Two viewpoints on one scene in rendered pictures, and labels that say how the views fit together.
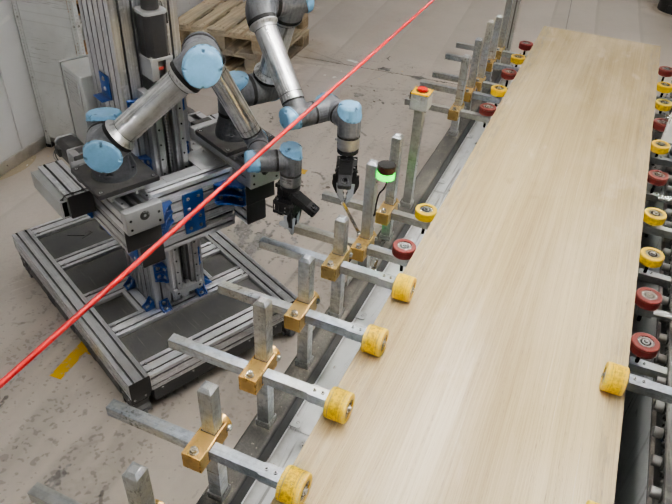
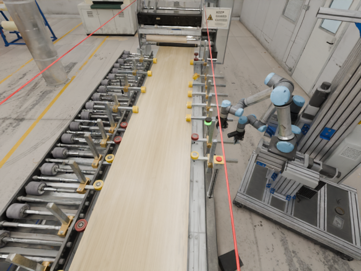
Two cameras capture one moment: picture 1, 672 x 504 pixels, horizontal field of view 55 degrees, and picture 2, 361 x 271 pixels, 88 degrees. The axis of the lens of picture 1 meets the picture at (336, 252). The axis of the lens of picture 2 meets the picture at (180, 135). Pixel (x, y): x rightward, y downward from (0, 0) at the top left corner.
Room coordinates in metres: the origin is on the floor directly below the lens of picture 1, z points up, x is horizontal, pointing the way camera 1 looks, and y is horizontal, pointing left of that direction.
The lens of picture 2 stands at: (3.05, -0.82, 2.27)
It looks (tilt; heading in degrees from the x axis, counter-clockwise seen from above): 44 degrees down; 161
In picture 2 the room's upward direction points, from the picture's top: 1 degrees clockwise
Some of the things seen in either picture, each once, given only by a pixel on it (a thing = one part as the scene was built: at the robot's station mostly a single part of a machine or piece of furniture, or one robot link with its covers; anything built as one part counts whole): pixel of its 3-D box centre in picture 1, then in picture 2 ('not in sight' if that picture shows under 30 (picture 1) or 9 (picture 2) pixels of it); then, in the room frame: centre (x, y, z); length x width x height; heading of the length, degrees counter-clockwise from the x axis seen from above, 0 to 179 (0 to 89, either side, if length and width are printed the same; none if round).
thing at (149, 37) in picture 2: not in sight; (177, 38); (-0.75, 0.35, 1.05); 1.43 x 0.12 x 0.12; 68
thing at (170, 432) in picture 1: (198, 443); (207, 84); (0.91, 0.29, 0.95); 0.50 x 0.04 x 0.04; 68
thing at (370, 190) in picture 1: (367, 221); (210, 137); (1.87, -0.10, 0.93); 0.03 x 0.03 x 0.48; 68
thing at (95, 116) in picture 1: (106, 129); (296, 103); (1.92, 0.78, 1.21); 0.13 x 0.12 x 0.14; 14
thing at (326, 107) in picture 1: (327, 109); (237, 110); (1.96, 0.06, 1.30); 0.11 x 0.11 x 0.08; 36
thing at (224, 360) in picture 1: (252, 370); (208, 94); (1.14, 0.20, 0.95); 0.50 x 0.04 x 0.04; 68
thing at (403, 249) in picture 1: (402, 257); (194, 139); (1.78, -0.23, 0.85); 0.08 x 0.08 x 0.11
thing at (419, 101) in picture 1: (421, 100); (217, 162); (2.35, -0.29, 1.18); 0.07 x 0.07 x 0.08; 68
